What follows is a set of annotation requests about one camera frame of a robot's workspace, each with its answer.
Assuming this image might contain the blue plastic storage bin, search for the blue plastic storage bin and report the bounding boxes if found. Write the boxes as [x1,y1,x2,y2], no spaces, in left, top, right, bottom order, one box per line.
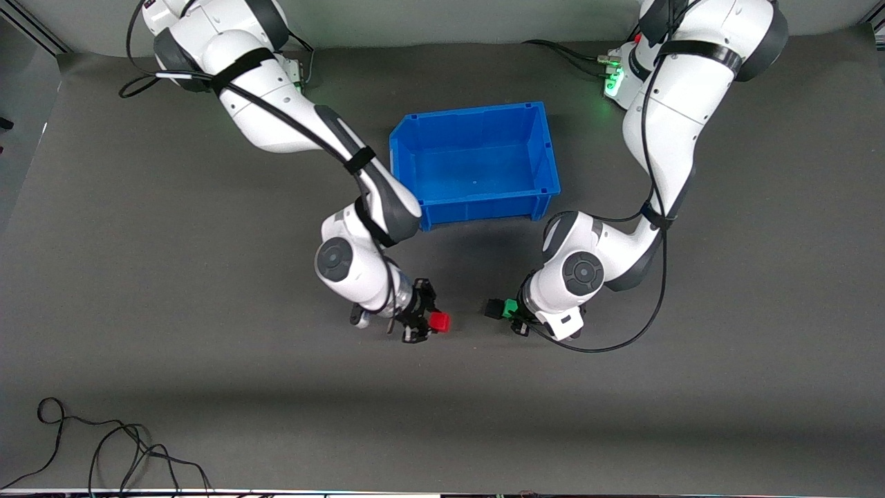
[389,101,561,232]

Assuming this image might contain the dark gray table mat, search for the dark gray table mat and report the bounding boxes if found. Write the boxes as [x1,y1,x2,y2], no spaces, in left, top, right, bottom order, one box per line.
[0,28,885,495]

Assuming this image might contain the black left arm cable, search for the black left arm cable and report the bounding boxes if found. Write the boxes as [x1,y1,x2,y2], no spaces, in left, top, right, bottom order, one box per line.
[532,0,692,353]

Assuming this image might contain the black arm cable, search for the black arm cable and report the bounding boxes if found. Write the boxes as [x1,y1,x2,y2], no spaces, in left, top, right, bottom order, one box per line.
[532,0,692,353]
[119,0,398,326]

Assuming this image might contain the black left base cables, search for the black left base cables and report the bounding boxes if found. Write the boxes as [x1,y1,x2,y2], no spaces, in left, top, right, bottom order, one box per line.
[523,39,617,78]

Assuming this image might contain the black base cables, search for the black base cables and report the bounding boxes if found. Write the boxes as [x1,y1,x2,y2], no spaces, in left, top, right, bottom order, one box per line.
[523,39,617,78]
[287,31,316,88]

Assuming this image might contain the black right base cables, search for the black right base cables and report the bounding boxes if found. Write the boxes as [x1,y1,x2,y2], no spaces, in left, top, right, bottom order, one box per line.
[287,31,316,88]

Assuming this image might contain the loose black floor cable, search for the loose black floor cable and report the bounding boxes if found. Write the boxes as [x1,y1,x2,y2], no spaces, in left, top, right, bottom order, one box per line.
[0,397,212,496]

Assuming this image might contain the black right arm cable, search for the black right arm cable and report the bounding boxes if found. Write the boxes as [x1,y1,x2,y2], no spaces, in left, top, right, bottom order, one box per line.
[119,0,398,326]

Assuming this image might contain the aluminium frame rail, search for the aluminium frame rail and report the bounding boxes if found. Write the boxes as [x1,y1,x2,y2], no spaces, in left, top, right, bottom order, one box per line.
[0,0,71,56]

